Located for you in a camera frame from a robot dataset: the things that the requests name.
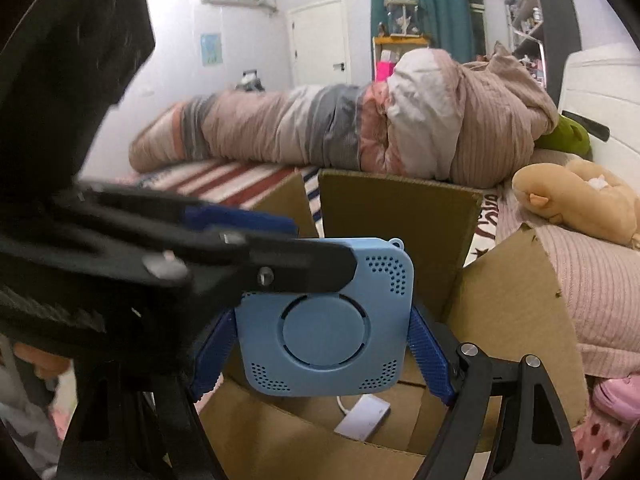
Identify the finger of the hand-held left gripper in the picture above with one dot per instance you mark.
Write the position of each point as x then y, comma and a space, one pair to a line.
235, 220
300, 265

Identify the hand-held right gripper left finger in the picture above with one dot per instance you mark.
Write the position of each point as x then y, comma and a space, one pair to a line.
212, 355

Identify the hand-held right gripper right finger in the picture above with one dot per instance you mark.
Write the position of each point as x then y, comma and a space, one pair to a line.
431, 355

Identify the blue square speaker device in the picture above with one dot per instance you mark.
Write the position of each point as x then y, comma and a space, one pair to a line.
325, 340

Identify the brown cardboard box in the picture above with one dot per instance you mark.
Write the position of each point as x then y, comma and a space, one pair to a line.
400, 210

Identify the person's left hand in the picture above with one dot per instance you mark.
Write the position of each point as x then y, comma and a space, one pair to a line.
42, 362

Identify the striped bedsheet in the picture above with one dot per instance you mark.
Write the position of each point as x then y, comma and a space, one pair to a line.
225, 180

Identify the rolled pink grey quilt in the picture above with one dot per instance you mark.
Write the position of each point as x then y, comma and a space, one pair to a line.
300, 115

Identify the pink ribbed blanket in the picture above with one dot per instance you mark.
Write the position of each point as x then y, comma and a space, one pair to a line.
600, 285

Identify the pink soft slipper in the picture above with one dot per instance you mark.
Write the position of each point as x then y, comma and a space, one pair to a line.
617, 395

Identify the pink polka dot cloth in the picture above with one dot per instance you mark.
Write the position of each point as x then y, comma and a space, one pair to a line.
600, 445

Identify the white door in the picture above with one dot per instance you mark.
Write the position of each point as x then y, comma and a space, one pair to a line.
320, 42

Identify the grey star-printed cloth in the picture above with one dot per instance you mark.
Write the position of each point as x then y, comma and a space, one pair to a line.
25, 430

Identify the pink box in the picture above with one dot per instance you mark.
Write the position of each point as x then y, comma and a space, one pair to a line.
385, 71

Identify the beige plush toy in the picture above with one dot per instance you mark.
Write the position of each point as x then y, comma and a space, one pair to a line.
575, 195

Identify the yellow wooden cabinet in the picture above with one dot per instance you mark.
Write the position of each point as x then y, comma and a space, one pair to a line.
385, 47

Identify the glass display case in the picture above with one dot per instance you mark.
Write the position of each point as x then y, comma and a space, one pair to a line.
401, 17

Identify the teal curtain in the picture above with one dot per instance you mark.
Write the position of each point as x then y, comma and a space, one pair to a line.
430, 5

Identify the window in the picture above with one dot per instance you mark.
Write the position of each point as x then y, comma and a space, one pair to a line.
475, 15

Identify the white headboard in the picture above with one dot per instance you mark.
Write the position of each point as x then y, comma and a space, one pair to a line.
605, 80

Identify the black curved bar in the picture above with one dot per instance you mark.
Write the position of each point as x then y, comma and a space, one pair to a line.
562, 10

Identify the blue wall poster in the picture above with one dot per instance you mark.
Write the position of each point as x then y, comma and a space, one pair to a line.
211, 50

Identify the cluttered wall shelf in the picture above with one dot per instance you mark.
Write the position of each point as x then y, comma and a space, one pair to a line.
522, 15

